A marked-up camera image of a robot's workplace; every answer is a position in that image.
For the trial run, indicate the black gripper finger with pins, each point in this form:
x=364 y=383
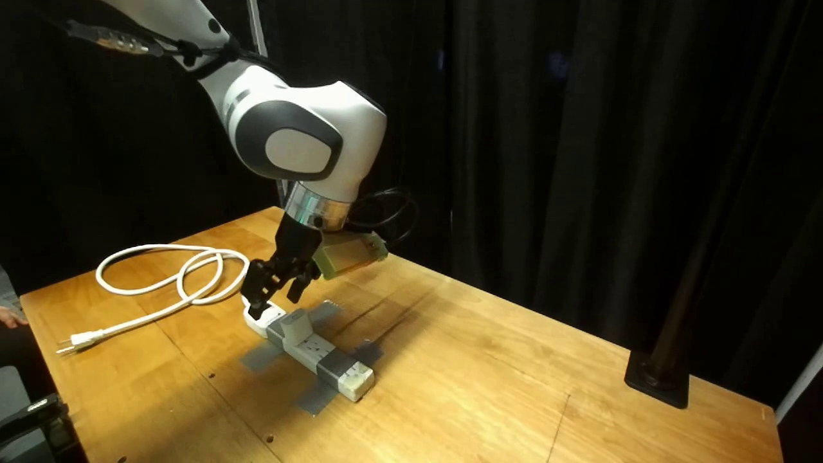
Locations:
x=257 y=285
x=301 y=281

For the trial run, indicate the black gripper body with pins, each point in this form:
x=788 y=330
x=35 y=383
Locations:
x=292 y=258

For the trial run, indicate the white charging block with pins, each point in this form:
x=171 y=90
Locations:
x=292 y=326

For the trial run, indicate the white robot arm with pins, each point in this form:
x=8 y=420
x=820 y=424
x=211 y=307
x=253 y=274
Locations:
x=323 y=139

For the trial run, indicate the white power strip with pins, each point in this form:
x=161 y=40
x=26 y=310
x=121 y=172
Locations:
x=294 y=334

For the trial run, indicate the black curtain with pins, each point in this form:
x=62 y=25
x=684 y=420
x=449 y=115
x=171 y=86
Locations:
x=594 y=160

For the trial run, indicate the grey duct tape strip far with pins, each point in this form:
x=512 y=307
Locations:
x=310 y=352

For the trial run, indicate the gold wrist camera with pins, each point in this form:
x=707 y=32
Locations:
x=350 y=249

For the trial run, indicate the black post with base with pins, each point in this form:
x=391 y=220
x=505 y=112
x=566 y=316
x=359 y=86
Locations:
x=665 y=369

